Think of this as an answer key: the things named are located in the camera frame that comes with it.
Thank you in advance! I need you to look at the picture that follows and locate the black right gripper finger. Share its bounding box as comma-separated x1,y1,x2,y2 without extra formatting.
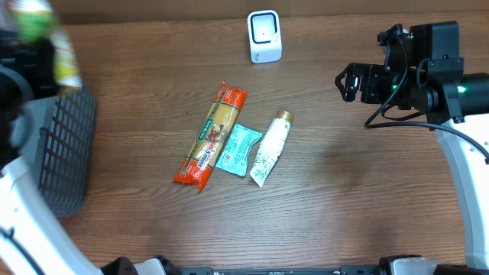
335,63,362,90
340,75,361,102

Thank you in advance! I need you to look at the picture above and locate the white tube with gold cap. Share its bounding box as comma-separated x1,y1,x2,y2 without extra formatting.
250,110,293,187

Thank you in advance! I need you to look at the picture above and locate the teal snack packet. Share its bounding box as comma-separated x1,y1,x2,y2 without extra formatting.
216,124,263,177

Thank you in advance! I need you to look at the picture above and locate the orange spaghetti packet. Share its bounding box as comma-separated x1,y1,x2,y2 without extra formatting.
173,82,248,192

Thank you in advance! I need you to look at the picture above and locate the green juice carton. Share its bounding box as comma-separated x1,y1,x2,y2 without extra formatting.
8,0,83,95

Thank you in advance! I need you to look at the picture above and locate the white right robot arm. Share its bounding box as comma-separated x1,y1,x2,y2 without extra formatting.
335,21,488,274

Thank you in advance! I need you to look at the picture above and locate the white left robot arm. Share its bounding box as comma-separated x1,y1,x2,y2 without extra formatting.
1,31,178,274

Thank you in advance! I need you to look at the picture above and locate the white barcode scanner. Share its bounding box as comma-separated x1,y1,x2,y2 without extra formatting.
247,10,283,63

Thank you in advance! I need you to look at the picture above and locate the grey plastic shopping basket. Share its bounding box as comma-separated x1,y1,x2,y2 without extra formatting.
11,88,97,217

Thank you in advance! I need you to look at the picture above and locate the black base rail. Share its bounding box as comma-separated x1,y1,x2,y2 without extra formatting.
180,265,378,275

